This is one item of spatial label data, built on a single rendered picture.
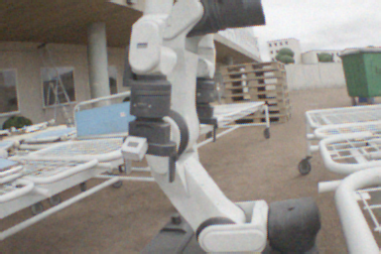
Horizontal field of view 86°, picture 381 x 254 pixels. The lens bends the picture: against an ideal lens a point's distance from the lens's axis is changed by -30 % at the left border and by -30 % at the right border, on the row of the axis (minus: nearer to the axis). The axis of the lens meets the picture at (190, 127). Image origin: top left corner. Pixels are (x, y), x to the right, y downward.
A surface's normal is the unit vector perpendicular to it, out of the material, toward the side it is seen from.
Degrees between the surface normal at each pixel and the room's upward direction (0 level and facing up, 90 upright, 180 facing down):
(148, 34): 90
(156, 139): 90
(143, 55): 90
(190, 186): 90
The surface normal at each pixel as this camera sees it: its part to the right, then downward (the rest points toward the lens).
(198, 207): -0.28, 0.15
